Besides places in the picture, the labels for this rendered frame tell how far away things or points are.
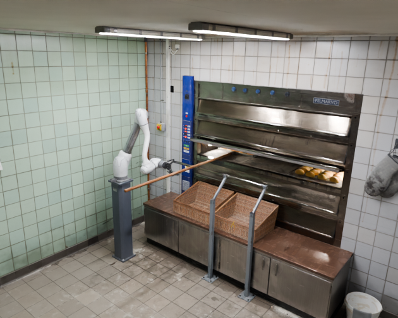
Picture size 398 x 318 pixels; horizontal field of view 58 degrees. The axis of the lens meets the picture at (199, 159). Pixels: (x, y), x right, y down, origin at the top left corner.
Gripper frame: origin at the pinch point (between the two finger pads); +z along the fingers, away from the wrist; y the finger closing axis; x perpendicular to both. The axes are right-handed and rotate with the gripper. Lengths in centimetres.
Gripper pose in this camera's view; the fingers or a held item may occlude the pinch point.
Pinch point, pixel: (177, 168)
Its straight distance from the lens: 393.0
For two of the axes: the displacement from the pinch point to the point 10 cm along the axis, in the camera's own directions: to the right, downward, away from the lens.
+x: -6.3, 2.1, -7.4
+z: 7.7, 2.0, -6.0
